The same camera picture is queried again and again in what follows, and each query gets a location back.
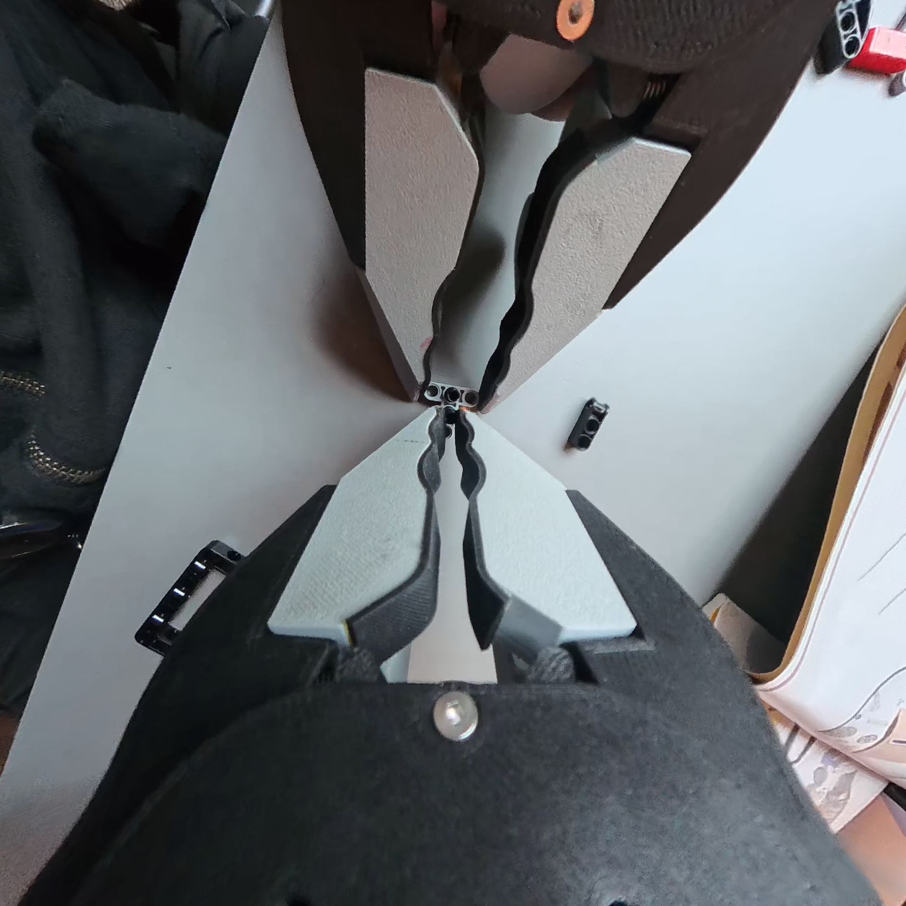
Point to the person's dark jacket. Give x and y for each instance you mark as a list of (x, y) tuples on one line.
[(85, 283)]

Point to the black lego pin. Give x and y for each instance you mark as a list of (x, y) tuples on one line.
[(449, 419)]

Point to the lego instruction booklet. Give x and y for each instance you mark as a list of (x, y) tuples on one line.
[(863, 566)]

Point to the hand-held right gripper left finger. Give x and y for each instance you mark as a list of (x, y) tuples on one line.
[(354, 552)]

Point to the small black lego beam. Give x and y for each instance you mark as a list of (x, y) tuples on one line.
[(587, 425)]

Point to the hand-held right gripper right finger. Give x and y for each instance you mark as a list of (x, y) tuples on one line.
[(538, 552)]

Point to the black rectangular lego frame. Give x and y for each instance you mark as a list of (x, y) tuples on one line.
[(159, 616)]

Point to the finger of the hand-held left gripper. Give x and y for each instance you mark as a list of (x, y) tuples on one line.
[(410, 198), (601, 233)]

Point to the person's left hand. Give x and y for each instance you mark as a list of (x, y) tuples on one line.
[(534, 74)]

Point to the grey T-shaped lego beam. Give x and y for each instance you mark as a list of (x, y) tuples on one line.
[(460, 389)]

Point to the pile of lego pieces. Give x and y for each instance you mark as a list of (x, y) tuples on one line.
[(878, 42)]

